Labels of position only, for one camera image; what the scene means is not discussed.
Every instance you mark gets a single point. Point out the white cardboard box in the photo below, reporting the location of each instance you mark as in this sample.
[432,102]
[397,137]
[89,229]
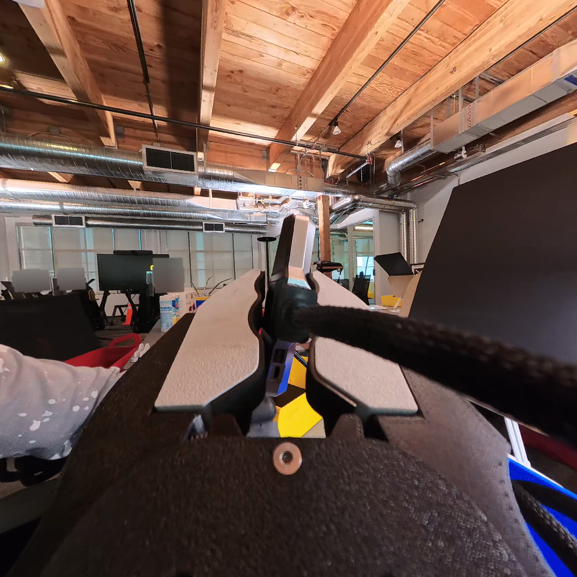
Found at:
[187,302]

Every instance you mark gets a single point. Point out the silver multiport hub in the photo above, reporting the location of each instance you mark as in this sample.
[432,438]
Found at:
[295,243]

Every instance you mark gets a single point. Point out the white wipes canister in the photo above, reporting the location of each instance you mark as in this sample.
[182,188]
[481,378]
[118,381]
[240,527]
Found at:
[169,313]

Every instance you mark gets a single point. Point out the metal air vent grille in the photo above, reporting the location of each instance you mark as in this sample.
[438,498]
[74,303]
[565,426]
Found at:
[169,158]

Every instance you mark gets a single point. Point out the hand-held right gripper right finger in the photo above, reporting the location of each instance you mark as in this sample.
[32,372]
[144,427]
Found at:
[360,374]

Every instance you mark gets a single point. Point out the yellow storage bin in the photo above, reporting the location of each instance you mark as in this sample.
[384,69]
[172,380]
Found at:
[297,414]

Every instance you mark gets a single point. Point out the wooden post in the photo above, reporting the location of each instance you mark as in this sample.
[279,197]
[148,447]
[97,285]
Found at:
[324,234]

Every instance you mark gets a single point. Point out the small yellow bin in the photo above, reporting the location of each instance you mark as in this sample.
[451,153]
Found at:
[391,301]

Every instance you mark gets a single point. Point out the row of small white bottles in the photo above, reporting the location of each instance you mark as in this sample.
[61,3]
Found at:
[139,352]

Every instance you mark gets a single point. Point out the orange traffic cone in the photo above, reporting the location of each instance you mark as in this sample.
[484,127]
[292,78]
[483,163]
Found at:
[128,314]

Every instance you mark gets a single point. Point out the large silver air duct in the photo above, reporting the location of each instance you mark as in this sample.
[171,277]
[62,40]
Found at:
[67,157]

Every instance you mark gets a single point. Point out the black television screen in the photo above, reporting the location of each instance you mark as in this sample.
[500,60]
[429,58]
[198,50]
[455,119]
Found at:
[121,270]

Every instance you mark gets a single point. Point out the person's left forearm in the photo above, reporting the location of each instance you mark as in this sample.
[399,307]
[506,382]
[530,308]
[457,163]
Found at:
[45,396]

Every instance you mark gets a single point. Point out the red storage bin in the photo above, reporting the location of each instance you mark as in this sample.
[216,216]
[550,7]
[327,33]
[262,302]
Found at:
[550,450]

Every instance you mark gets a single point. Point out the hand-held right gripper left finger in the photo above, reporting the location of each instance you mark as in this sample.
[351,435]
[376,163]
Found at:
[216,351]

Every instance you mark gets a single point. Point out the blue storage bin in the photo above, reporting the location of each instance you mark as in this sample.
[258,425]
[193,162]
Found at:
[523,471]

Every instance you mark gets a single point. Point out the black panel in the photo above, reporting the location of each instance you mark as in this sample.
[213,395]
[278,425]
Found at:
[45,324]

